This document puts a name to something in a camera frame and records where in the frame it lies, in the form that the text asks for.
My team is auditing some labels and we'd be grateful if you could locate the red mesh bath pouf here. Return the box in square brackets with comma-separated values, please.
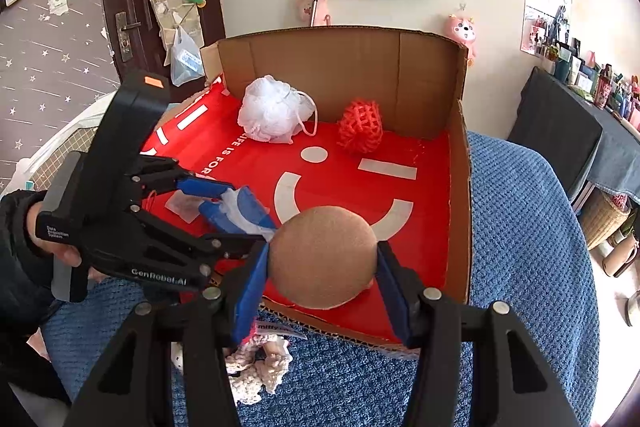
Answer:
[336, 99, 385, 155]

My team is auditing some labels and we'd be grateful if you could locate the metal door handle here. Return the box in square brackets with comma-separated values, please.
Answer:
[114, 12, 143, 62]

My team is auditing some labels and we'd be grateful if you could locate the pink deer plush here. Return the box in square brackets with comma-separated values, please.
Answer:
[446, 9, 478, 68]

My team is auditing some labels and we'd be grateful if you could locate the cream knit scrunchie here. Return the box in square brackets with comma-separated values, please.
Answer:
[222, 322, 307, 406]

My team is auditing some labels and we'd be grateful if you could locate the person's left hand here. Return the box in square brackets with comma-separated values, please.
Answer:
[26, 201, 84, 268]

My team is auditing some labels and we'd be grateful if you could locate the beige jug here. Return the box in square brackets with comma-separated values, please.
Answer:
[602, 232, 640, 278]

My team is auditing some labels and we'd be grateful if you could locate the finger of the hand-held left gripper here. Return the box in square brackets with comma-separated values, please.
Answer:
[137, 206, 273, 258]
[147, 171, 237, 200]

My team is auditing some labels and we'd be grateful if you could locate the person's left forearm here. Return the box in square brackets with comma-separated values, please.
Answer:
[0, 189, 53, 338]

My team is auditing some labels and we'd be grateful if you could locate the wicker basket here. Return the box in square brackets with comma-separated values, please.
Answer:
[580, 189, 633, 250]

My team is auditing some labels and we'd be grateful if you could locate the white mesh bath pouf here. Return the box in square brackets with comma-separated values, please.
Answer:
[237, 75, 318, 144]

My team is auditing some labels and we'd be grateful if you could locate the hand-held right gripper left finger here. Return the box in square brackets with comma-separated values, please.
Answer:
[65, 239, 271, 427]

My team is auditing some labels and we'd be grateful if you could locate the table with denim cloth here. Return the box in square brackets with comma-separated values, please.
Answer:
[507, 67, 640, 208]

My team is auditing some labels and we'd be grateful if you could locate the brown cardboard box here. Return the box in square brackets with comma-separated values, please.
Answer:
[135, 27, 473, 353]

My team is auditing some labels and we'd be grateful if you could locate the blue knit blanket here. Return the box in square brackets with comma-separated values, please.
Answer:
[40, 132, 601, 427]

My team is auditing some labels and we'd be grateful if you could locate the tan round sponge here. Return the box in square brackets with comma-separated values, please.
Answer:
[267, 206, 378, 310]

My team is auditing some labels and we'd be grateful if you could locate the pink pig plush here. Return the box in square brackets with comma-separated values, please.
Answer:
[295, 0, 332, 26]

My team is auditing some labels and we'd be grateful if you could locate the clear hanging plastic bag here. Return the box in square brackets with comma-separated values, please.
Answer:
[170, 27, 206, 88]

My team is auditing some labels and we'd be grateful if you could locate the blue cloth white mesh edge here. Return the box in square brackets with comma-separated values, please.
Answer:
[200, 186, 278, 239]

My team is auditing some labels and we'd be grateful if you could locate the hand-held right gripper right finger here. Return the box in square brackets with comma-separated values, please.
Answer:
[372, 239, 568, 427]

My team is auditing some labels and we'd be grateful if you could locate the clear paper packet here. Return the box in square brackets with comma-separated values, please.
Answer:
[165, 192, 206, 224]

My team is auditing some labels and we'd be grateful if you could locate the row of cosmetic bottles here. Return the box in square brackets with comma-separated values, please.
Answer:
[532, 14, 640, 132]

